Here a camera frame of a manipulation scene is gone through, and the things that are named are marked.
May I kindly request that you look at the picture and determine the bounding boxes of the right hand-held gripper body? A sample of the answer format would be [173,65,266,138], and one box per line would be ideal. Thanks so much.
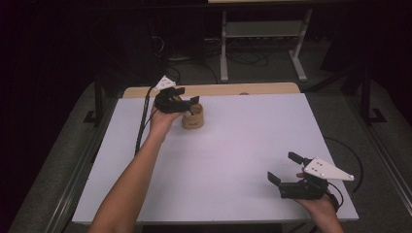
[280,157,355,199]

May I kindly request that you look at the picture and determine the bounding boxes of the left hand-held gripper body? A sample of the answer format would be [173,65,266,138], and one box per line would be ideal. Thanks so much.
[154,75,192,115]

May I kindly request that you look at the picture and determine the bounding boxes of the person's left hand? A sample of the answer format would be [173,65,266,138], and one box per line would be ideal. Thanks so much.
[149,108,183,140]

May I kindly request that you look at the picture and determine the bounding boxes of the person's right hand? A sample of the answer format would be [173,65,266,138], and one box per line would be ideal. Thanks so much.
[294,190,340,218]

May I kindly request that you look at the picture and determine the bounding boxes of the black stand leg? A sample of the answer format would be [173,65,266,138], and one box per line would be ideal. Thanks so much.
[83,79,105,125]
[360,62,389,125]

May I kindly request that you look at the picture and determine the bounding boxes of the grey metal stand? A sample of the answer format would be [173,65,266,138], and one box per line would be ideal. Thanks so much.
[219,9,314,83]

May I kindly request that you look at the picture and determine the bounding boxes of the left hand-held gripper black cable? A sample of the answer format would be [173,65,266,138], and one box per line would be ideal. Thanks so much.
[134,85,163,157]

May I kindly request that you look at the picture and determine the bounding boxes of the hand-held gripper black cable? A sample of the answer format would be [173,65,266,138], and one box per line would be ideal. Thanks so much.
[134,85,163,157]
[324,136,364,212]

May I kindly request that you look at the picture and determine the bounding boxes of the right hand-held gripper black cable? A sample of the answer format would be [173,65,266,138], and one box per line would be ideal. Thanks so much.
[324,136,364,212]

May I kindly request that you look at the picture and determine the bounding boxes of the black cables on floor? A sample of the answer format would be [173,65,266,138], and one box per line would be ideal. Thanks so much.
[207,38,271,68]

